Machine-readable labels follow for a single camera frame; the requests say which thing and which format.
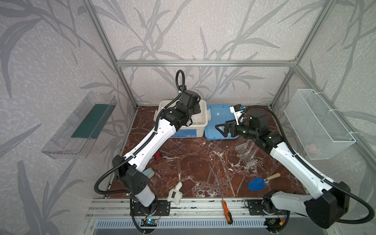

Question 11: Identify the white plastic storage bin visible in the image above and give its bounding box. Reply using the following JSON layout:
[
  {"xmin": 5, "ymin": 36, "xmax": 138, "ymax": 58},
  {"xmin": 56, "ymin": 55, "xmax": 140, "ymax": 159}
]
[{"xmin": 171, "ymin": 100, "xmax": 211, "ymax": 138}]

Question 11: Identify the clear acrylic test tube rack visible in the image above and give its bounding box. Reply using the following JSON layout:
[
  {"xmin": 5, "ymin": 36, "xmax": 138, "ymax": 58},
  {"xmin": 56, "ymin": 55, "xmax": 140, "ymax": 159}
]
[{"xmin": 235, "ymin": 140, "xmax": 259, "ymax": 168}]

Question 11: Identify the blue plastic bin lid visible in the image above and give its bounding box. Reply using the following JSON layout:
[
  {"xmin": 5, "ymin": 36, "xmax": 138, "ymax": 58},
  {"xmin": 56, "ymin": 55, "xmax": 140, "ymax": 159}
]
[{"xmin": 204, "ymin": 104, "xmax": 238, "ymax": 140}]

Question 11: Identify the clear plastic pipette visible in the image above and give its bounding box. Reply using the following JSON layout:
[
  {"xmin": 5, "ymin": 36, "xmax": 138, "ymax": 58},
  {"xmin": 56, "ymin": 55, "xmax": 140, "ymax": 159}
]
[{"xmin": 210, "ymin": 166, "xmax": 223, "ymax": 200}]

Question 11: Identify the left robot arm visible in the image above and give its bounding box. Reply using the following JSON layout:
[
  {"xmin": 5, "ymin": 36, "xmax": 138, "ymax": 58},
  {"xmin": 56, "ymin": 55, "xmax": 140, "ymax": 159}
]
[{"xmin": 94, "ymin": 70, "xmax": 201, "ymax": 208}]

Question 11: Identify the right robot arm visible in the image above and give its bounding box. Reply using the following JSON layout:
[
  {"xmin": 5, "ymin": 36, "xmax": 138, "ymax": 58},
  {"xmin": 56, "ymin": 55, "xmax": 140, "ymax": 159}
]
[{"xmin": 215, "ymin": 104, "xmax": 375, "ymax": 229}]

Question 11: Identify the pink object in basket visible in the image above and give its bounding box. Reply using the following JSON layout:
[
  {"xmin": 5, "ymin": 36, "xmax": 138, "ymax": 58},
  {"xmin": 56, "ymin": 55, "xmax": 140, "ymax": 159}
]
[{"xmin": 305, "ymin": 144, "xmax": 319, "ymax": 155}]

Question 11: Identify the light blue stapler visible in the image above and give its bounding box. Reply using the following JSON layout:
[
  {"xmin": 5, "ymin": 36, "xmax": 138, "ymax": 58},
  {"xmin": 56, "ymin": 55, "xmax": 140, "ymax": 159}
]
[{"xmin": 143, "ymin": 168, "xmax": 155, "ymax": 179}]

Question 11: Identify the left circuit board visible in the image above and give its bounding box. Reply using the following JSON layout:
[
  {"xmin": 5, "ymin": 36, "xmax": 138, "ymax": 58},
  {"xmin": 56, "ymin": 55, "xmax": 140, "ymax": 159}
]
[{"xmin": 140, "ymin": 218, "xmax": 159, "ymax": 227}]

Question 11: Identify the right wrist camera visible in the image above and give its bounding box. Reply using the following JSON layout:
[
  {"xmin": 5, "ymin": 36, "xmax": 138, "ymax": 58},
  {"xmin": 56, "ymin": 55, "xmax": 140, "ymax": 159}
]
[{"xmin": 230, "ymin": 104, "xmax": 245, "ymax": 125}]

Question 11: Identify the blue garden trowel wooden handle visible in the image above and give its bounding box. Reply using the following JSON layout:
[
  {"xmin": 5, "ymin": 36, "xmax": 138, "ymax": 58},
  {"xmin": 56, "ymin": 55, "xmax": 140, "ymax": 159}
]
[{"xmin": 248, "ymin": 173, "xmax": 281, "ymax": 192}]

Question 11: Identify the white wire mesh basket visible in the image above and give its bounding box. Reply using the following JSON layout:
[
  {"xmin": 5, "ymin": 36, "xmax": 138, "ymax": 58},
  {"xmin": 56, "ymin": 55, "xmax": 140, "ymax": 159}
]
[{"xmin": 285, "ymin": 89, "xmax": 356, "ymax": 160}]

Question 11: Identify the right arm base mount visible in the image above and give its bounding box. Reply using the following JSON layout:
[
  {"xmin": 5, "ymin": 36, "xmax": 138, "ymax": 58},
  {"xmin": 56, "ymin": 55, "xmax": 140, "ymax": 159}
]
[{"xmin": 244, "ymin": 198, "xmax": 290, "ymax": 216}]

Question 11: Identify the orange handled screwdriver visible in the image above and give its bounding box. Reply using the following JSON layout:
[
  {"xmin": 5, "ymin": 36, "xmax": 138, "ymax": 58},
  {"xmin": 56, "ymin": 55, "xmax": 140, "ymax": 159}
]
[{"xmin": 221, "ymin": 200, "xmax": 233, "ymax": 225}]

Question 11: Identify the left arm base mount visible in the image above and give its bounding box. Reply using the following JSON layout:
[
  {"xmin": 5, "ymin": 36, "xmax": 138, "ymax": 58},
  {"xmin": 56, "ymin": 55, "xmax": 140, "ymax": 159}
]
[{"xmin": 130, "ymin": 199, "xmax": 171, "ymax": 216}]

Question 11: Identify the clear wall shelf green mat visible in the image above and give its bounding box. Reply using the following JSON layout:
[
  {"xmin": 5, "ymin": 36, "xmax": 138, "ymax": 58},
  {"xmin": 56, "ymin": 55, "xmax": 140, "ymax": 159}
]
[{"xmin": 41, "ymin": 92, "xmax": 118, "ymax": 160}]

